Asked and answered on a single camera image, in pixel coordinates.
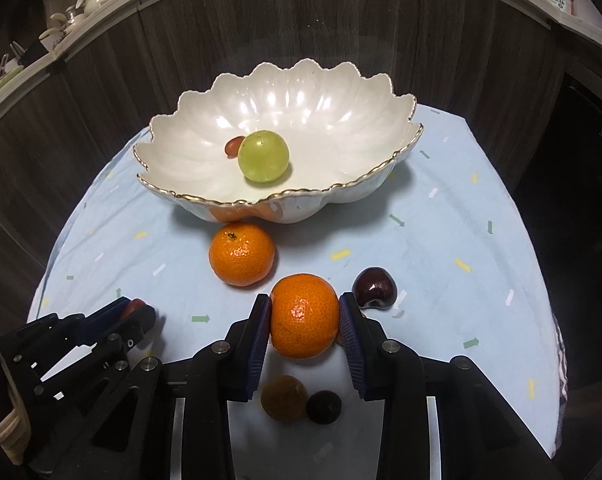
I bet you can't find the light blue patterned tablecloth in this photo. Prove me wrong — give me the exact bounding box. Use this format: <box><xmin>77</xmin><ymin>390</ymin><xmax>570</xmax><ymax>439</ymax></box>
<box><xmin>29</xmin><ymin>106</ymin><xmax>563</xmax><ymax>479</ymax></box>

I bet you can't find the red grape in bowl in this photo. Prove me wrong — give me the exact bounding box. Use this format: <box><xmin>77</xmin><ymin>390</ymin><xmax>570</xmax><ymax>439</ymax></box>
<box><xmin>224</xmin><ymin>136</ymin><xmax>245</xmax><ymax>158</ymax></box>

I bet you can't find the brown longan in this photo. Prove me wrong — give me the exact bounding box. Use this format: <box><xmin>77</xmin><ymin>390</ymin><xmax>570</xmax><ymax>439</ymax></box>
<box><xmin>261</xmin><ymin>375</ymin><xmax>309</xmax><ymax>424</ymax></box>

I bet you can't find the red grape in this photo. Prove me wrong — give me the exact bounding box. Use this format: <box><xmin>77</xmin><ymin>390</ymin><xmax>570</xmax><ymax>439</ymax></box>
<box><xmin>224</xmin><ymin>136</ymin><xmax>245</xmax><ymax>158</ymax></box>
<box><xmin>122</xmin><ymin>298</ymin><xmax>146</xmax><ymax>318</ymax></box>

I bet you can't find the green grape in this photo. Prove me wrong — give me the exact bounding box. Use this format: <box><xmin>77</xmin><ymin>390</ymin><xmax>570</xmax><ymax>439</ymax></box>
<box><xmin>238</xmin><ymin>130</ymin><xmax>289</xmax><ymax>183</ymax></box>

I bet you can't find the dark cherry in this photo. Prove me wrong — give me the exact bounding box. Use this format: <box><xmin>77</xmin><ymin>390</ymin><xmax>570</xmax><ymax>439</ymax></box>
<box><xmin>352</xmin><ymin>266</ymin><xmax>397</xmax><ymax>310</ymax></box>

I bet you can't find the small orange mandarin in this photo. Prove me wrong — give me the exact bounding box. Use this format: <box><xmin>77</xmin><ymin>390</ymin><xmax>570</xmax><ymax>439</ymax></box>
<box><xmin>269</xmin><ymin>273</ymin><xmax>339</xmax><ymax>360</ymax></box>

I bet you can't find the white teapot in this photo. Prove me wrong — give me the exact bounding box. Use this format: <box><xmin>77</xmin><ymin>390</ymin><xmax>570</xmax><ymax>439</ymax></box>
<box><xmin>65</xmin><ymin>0</ymin><xmax>109</xmax><ymax>28</ymax></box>

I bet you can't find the large orange mandarin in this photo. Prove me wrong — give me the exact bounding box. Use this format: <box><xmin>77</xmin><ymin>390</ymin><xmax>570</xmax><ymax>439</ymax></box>
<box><xmin>209</xmin><ymin>222</ymin><xmax>276</xmax><ymax>287</ymax></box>

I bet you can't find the small dark grape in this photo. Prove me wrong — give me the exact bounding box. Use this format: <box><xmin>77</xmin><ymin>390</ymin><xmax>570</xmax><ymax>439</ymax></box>
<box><xmin>305</xmin><ymin>390</ymin><xmax>342</xmax><ymax>426</ymax></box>

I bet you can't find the white scalloped ceramic bowl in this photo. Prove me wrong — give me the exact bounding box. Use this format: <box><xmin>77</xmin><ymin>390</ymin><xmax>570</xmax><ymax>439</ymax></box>
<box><xmin>133</xmin><ymin>58</ymin><xmax>423</xmax><ymax>223</ymax></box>

